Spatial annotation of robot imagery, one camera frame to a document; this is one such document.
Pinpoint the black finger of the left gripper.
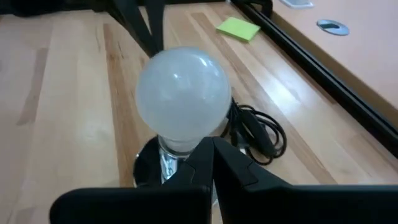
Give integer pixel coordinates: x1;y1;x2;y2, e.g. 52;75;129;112
144;0;165;52
105;0;160;58

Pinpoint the white frosted light bulb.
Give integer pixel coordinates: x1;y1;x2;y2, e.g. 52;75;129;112
134;46;233;155

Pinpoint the grey round desk grommet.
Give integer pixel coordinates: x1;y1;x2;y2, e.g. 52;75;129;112
316;19;351;37

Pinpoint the black table edge rail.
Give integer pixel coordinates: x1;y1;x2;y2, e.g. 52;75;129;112
229;0;398;158

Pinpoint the yellow-green flat disc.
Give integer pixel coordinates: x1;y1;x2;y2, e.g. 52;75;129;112
216;16;261;44

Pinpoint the black power cable bundle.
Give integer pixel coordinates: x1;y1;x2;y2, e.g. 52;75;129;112
220;98;287;166

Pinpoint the chrome lamp base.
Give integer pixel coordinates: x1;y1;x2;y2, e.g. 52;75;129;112
132;135;190;189

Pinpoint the white flat device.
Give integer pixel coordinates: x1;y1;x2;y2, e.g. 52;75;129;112
278;0;315;9

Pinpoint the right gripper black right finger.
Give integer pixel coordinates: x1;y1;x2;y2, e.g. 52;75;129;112
213;137;398;224

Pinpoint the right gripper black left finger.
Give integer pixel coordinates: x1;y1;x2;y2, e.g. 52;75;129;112
49;136;215;224

